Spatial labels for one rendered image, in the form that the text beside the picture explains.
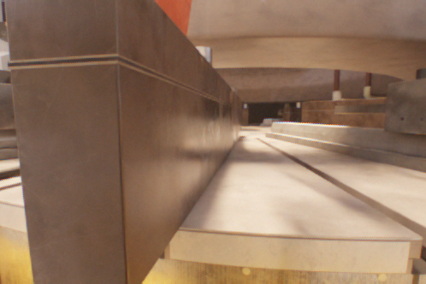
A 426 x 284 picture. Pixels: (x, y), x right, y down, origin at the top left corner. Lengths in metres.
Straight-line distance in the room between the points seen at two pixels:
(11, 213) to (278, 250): 0.65
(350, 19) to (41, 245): 1.16
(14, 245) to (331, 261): 0.80
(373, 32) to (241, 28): 0.54
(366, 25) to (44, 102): 1.12
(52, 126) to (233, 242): 0.35
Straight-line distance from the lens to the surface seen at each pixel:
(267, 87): 5.48
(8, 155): 1.47
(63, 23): 0.30
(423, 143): 1.28
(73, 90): 0.28
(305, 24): 1.06
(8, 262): 0.93
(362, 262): 0.54
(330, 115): 2.55
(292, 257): 0.49
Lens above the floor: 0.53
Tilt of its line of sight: 7 degrees down
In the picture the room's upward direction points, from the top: straight up
